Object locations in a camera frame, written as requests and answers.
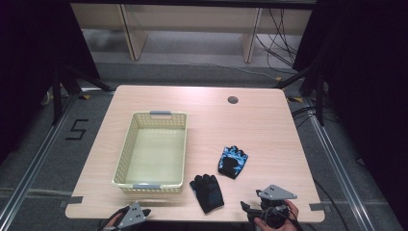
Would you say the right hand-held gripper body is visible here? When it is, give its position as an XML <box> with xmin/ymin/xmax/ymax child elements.
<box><xmin>257</xmin><ymin>184</ymin><xmax>298</xmax><ymax>230</ymax></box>

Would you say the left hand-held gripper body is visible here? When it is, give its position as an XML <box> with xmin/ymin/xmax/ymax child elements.
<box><xmin>110</xmin><ymin>201</ymin><xmax>149</xmax><ymax>231</ymax></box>

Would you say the blue patterned fingerless glove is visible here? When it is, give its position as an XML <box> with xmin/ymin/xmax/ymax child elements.
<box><xmin>217</xmin><ymin>145</ymin><xmax>249</xmax><ymax>180</ymax></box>

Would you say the black fingerless glove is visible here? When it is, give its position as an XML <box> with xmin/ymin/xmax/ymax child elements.
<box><xmin>189</xmin><ymin>173</ymin><xmax>225</xmax><ymax>215</ymax></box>

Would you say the yellow plastic basket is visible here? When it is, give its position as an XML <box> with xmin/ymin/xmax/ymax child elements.
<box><xmin>111</xmin><ymin>110</ymin><xmax>189</xmax><ymax>194</ymax></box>

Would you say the person's left hand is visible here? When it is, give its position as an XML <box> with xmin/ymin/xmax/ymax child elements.
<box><xmin>103</xmin><ymin>213</ymin><xmax>124</xmax><ymax>231</ymax></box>

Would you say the person's right hand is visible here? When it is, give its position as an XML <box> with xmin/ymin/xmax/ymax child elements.
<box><xmin>253</xmin><ymin>199</ymin><xmax>300</xmax><ymax>231</ymax></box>

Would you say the black metal stand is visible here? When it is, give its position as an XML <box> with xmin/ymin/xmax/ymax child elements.
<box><xmin>272</xmin><ymin>64</ymin><xmax>326</xmax><ymax>127</ymax></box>
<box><xmin>51</xmin><ymin>64</ymin><xmax>114</xmax><ymax>126</ymax></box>

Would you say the dark curtain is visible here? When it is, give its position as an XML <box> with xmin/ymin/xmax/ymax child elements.
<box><xmin>293</xmin><ymin>0</ymin><xmax>408</xmax><ymax>222</ymax></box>
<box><xmin>0</xmin><ymin>0</ymin><xmax>100</xmax><ymax>165</ymax></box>

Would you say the light wooden shelf unit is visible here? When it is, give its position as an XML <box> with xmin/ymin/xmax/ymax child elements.
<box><xmin>70</xmin><ymin>3</ymin><xmax>314</xmax><ymax>64</ymax></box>

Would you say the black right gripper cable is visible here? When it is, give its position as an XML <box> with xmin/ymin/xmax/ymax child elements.
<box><xmin>260</xmin><ymin>205</ymin><xmax>304</xmax><ymax>231</ymax></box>

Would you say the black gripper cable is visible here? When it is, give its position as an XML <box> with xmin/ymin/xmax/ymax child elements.
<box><xmin>96</xmin><ymin>205</ymin><xmax>131</xmax><ymax>231</ymax></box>
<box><xmin>260</xmin><ymin>205</ymin><xmax>304</xmax><ymax>231</ymax></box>

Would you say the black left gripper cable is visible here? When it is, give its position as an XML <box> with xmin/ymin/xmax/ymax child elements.
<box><xmin>96</xmin><ymin>205</ymin><xmax>131</xmax><ymax>231</ymax></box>

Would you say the black floor cable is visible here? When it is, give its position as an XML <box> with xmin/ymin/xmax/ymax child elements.
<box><xmin>312</xmin><ymin>177</ymin><xmax>351</xmax><ymax>231</ymax></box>

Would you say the aluminium floor rail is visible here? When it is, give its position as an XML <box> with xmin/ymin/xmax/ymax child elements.
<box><xmin>302</xmin><ymin>97</ymin><xmax>377</xmax><ymax>231</ymax></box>
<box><xmin>0</xmin><ymin>91</ymin><xmax>80</xmax><ymax>227</ymax></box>

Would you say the bundle of black floor cables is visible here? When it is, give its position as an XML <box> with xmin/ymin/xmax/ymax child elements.
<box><xmin>255</xmin><ymin>9</ymin><xmax>300</xmax><ymax>69</ymax></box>

